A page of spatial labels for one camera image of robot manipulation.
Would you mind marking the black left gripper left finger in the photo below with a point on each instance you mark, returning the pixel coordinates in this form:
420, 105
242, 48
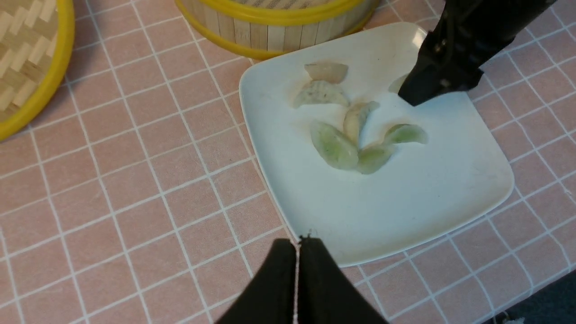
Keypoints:
269, 297

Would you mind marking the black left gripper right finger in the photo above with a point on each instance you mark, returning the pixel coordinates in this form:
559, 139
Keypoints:
325, 295

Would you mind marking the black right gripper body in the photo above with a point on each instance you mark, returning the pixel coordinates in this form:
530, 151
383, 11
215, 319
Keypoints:
468, 34

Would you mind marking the green dumpling steamer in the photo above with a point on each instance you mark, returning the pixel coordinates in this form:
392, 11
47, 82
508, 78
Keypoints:
404, 133
396, 85

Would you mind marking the white speckled dumpling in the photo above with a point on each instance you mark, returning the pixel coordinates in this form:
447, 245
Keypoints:
321, 92

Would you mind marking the white square plate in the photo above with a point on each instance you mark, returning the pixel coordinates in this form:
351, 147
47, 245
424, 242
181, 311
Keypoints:
423, 192

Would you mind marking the pale dumpling top of plate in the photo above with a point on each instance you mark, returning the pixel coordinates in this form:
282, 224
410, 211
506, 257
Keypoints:
331, 72

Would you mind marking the pale dumpling of plate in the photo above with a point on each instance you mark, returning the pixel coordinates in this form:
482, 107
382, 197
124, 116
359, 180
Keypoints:
331, 72
356, 118

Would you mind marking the pale dumpling middle of plate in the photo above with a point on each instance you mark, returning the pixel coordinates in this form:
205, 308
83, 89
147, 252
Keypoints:
356, 118

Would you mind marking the green dumpling bottom of plate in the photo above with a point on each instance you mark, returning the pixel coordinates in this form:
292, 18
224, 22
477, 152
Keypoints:
373, 158

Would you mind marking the green dumpling left on plate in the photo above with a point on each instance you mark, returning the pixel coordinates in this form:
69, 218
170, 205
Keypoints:
333, 146

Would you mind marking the pink checkered tablecloth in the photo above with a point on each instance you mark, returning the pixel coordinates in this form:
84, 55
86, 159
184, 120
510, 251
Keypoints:
135, 197

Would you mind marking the bamboo steamer basket yellow rim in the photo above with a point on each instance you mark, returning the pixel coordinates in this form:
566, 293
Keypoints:
263, 29

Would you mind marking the bamboo steamer lid yellow rim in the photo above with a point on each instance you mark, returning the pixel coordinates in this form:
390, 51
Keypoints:
37, 38

